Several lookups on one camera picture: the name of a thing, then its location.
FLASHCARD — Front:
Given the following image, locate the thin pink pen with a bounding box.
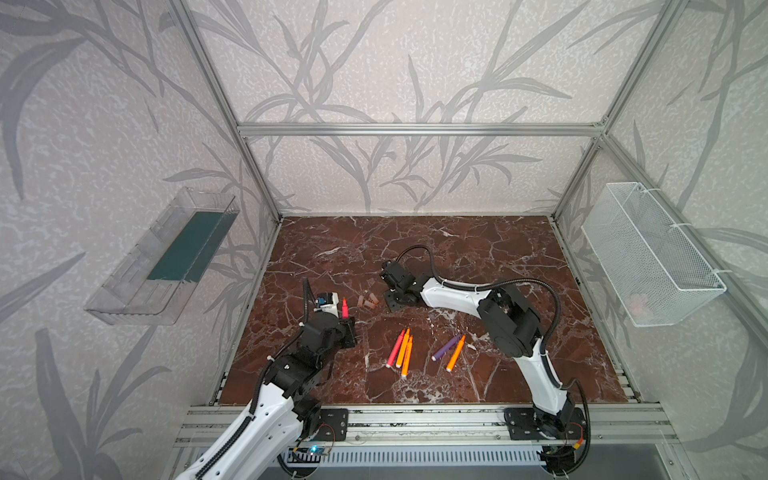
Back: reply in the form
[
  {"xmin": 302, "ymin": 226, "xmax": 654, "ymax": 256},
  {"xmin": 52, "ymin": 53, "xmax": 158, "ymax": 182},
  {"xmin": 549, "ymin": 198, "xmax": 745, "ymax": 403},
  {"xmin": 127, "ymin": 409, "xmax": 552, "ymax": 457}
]
[{"xmin": 386, "ymin": 329, "xmax": 406, "ymax": 368}]

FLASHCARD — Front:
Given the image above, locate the orange pen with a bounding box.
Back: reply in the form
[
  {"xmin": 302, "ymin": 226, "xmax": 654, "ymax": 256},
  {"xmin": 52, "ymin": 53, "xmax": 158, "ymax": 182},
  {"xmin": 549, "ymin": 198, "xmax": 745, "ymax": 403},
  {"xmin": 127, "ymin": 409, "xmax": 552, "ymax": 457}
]
[
  {"xmin": 395, "ymin": 328, "xmax": 410, "ymax": 369},
  {"xmin": 401, "ymin": 335, "xmax": 413, "ymax": 378},
  {"xmin": 446, "ymin": 335, "xmax": 466, "ymax": 372}
]

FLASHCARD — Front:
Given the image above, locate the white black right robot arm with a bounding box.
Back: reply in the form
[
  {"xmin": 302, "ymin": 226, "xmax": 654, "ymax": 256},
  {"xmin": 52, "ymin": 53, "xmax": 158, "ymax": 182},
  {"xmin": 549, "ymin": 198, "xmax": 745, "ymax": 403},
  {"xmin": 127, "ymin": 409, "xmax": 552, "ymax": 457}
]
[{"xmin": 381, "ymin": 261, "xmax": 575, "ymax": 438}]

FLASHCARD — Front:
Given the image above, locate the aluminium frame post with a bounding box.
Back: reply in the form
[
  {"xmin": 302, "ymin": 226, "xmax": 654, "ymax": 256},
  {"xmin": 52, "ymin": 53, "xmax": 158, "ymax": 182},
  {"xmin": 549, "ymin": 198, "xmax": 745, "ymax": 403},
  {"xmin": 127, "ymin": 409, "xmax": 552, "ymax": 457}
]
[{"xmin": 169, "ymin": 0, "xmax": 282, "ymax": 223}]

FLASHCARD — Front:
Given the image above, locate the clear plastic wall tray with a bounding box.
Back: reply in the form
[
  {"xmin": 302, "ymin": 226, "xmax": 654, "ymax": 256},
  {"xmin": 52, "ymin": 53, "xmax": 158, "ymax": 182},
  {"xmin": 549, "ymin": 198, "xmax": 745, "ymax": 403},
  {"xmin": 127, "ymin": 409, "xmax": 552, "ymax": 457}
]
[{"xmin": 84, "ymin": 187, "xmax": 240, "ymax": 326}]

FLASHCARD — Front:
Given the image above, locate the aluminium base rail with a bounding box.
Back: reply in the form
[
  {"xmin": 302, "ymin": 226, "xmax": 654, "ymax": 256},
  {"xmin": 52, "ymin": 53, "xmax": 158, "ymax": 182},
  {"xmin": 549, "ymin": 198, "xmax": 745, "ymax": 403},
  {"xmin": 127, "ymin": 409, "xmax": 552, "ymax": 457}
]
[{"xmin": 173, "ymin": 403, "xmax": 679, "ymax": 448}]

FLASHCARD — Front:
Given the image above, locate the white wire mesh basket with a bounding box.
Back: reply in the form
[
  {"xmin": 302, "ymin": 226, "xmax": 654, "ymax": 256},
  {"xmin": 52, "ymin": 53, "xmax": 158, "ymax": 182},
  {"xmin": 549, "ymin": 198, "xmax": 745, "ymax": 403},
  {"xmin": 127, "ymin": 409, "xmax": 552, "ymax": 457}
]
[{"xmin": 582, "ymin": 182, "xmax": 727, "ymax": 328}]

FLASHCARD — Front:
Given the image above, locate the orange pen upper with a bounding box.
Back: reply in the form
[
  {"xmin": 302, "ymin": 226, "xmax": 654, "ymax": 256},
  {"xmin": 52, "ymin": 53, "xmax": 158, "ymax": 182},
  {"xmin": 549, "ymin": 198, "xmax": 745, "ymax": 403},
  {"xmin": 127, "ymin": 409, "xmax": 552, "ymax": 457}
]
[{"xmin": 395, "ymin": 328, "xmax": 410, "ymax": 369}]

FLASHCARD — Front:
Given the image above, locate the orange pen right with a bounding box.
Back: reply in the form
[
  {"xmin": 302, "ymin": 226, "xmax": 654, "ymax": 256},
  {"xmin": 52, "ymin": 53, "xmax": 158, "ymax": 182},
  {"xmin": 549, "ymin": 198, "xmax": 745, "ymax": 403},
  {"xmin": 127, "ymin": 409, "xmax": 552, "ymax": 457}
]
[{"xmin": 446, "ymin": 335, "xmax": 466, "ymax": 372}]

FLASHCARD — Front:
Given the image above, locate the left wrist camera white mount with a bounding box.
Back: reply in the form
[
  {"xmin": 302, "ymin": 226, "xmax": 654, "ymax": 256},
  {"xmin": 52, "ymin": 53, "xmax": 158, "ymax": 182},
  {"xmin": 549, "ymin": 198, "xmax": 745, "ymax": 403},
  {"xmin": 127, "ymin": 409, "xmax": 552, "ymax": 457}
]
[{"xmin": 314, "ymin": 292, "xmax": 340, "ymax": 318}]

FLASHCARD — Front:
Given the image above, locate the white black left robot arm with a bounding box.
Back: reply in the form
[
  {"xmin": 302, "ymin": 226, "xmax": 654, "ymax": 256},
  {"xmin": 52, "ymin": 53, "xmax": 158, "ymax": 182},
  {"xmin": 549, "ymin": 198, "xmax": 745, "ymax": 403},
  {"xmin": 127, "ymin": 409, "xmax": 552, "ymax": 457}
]
[{"xmin": 179, "ymin": 311, "xmax": 357, "ymax": 479}]

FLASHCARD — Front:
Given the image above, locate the orange pen lower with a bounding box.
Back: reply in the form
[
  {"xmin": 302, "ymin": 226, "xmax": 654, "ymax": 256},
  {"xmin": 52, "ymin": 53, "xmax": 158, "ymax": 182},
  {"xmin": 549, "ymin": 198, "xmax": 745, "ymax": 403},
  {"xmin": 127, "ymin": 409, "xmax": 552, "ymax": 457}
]
[{"xmin": 401, "ymin": 335, "xmax": 413, "ymax": 378}]

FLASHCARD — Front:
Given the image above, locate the purple marker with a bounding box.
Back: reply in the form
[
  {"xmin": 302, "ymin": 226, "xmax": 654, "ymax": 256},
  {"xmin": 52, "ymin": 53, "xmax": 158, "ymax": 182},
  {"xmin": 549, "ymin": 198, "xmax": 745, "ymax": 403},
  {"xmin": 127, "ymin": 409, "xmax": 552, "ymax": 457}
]
[{"xmin": 431, "ymin": 335, "xmax": 462, "ymax": 361}]

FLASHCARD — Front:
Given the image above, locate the horizontal aluminium crossbar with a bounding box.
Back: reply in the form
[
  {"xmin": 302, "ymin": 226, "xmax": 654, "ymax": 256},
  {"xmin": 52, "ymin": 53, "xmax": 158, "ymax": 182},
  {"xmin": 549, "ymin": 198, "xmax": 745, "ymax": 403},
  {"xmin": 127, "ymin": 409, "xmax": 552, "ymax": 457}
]
[{"xmin": 237, "ymin": 123, "xmax": 602, "ymax": 138}]

